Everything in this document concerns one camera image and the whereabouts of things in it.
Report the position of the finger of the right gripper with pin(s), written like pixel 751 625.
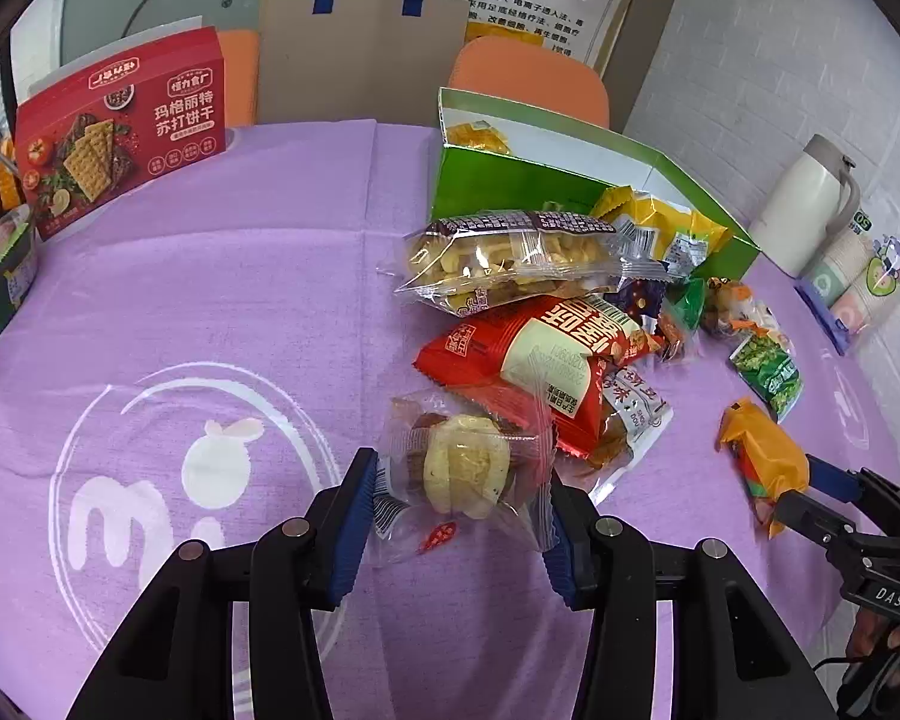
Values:
pixel 832 479
pixel 832 531

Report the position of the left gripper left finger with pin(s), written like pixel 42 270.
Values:
pixel 171 657

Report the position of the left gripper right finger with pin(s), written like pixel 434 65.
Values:
pixel 733 656

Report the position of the orange snack packet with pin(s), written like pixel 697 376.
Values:
pixel 768 459

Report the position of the green pea packet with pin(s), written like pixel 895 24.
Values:
pixel 770 372

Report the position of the white spicy tofu packet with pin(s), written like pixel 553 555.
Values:
pixel 633 417

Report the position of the small purple nut packet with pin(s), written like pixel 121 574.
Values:
pixel 643 300

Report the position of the red biscuit packet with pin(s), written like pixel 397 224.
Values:
pixel 560 348

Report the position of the yellow chip bag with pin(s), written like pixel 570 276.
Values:
pixel 682 238

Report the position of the clear pastry packet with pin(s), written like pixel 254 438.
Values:
pixel 457 460

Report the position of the orange clear peanut packet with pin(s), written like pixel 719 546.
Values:
pixel 731 309

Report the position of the large yellow clear bag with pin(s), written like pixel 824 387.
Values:
pixel 478 135

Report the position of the person right hand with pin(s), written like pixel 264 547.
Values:
pixel 870 629

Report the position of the paper cup pack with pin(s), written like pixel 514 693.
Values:
pixel 851 286

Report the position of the white thermos jug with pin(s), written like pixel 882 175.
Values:
pixel 814 199

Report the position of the clear twisted snack bag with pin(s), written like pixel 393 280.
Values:
pixel 463 265

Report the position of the green snack box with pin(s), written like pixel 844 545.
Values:
pixel 557 162

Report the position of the orange chair right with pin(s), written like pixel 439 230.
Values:
pixel 509 69

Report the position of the orange chair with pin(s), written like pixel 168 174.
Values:
pixel 509 69
pixel 241 51

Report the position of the red cracker box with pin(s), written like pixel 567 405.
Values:
pixel 119 122

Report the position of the orange chair left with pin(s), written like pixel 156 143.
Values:
pixel 241 51

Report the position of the brown cardboard sheet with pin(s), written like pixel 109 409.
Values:
pixel 343 60

